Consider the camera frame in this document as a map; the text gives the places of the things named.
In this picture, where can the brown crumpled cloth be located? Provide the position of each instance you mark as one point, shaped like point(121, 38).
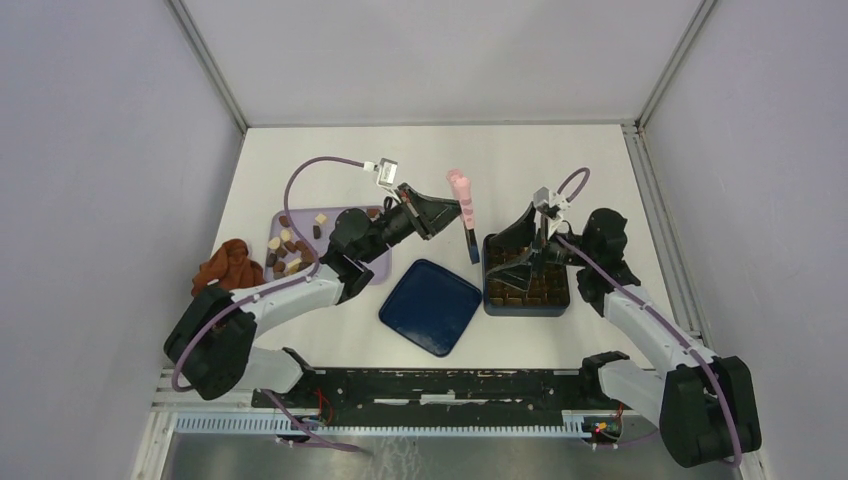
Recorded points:
point(229, 268)

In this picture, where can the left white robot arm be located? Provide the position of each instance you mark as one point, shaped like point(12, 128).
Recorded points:
point(213, 344)

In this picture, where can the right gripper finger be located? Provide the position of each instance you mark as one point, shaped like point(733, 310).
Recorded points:
point(511, 267)
point(520, 234)

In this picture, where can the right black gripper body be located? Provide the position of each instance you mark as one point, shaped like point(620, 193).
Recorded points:
point(551, 247)

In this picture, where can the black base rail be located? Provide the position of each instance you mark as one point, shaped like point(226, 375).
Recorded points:
point(354, 397)

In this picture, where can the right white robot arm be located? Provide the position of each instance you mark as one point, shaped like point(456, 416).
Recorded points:
point(702, 404)

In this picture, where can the blue tin chocolate box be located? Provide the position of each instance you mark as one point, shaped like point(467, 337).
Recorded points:
point(548, 295)

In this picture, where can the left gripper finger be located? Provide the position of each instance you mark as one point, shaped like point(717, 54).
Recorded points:
point(435, 223)
point(425, 203)

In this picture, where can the blue tin lid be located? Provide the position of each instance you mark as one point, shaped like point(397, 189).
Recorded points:
point(430, 307)

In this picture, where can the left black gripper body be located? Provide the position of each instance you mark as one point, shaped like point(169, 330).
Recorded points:
point(404, 218)

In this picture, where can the pink tongs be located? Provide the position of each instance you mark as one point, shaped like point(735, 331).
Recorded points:
point(461, 189)

